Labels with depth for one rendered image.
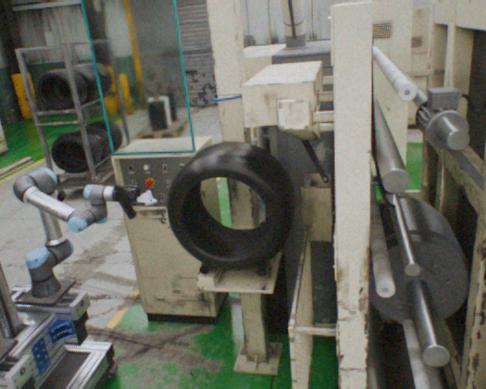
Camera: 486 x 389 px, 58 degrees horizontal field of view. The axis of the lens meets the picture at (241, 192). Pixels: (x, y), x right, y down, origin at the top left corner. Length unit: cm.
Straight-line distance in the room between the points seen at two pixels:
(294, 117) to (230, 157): 53
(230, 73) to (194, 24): 935
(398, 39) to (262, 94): 385
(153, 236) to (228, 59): 136
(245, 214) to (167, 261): 89
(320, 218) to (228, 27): 101
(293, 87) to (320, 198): 83
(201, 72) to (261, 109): 1005
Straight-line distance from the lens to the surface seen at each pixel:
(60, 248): 261
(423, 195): 291
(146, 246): 305
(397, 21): 525
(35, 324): 260
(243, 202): 232
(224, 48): 215
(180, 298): 319
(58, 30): 1309
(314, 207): 221
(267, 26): 1104
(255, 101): 152
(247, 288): 214
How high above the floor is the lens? 199
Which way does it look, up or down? 21 degrees down
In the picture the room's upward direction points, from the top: 6 degrees counter-clockwise
